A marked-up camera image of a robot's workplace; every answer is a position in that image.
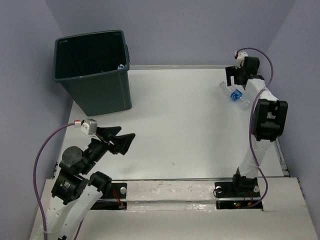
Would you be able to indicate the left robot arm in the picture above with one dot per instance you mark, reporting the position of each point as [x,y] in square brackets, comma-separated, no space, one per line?
[73,195]

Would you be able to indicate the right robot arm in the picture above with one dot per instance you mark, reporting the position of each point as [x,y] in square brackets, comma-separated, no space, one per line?
[266,122]

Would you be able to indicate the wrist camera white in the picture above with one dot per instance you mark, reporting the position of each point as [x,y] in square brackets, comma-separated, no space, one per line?
[87,126]
[240,58]

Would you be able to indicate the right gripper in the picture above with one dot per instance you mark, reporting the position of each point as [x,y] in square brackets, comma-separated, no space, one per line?
[231,71]

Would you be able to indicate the white foam strip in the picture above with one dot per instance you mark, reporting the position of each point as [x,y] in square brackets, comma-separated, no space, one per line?
[167,195]

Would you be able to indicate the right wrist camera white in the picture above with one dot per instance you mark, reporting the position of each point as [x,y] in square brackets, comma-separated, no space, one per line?
[240,58]

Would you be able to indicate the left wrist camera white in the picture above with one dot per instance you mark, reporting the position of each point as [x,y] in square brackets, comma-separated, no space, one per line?
[87,126]

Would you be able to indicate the clear bottle blue label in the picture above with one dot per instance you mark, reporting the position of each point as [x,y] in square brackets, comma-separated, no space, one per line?
[234,94]

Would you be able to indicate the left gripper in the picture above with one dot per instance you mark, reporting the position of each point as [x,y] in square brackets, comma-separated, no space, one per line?
[122,142]

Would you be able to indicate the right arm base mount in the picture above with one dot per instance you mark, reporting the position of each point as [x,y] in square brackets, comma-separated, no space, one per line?
[229,199]

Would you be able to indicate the dark green plastic bin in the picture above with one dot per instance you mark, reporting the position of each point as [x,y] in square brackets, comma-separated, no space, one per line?
[86,66]

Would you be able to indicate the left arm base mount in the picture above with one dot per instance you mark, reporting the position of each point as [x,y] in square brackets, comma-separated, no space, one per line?
[115,200]

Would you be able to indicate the small bottle yellow cap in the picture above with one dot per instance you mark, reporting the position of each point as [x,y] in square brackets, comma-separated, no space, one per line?
[121,66]

